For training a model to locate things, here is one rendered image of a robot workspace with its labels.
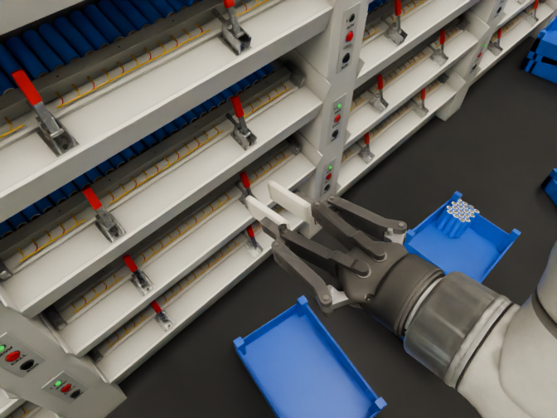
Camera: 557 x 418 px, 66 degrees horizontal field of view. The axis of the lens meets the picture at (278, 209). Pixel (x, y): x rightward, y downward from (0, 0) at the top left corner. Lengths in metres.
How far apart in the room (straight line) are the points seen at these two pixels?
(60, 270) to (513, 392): 0.56
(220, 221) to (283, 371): 0.40
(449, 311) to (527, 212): 1.12
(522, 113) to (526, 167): 0.26
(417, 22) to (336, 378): 0.83
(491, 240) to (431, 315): 0.99
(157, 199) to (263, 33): 0.30
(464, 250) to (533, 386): 0.93
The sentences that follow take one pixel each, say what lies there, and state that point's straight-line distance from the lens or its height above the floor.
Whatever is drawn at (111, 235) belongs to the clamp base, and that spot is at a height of 0.53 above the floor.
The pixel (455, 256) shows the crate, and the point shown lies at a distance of 1.24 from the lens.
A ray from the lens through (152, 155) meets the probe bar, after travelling 0.71.
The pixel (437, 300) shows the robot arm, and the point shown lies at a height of 0.72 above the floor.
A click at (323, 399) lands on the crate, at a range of 1.08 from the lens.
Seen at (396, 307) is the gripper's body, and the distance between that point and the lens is 0.40.
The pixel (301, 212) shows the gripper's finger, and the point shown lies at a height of 0.64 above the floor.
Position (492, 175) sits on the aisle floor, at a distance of 1.54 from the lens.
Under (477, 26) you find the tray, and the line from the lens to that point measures 1.46.
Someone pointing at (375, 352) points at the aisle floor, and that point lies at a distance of 1.13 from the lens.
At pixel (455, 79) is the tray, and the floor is 0.17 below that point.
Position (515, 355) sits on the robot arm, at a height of 0.74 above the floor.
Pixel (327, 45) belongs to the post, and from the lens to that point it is 0.78.
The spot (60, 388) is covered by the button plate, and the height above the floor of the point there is 0.26.
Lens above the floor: 1.06
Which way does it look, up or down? 55 degrees down
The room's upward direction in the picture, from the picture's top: straight up
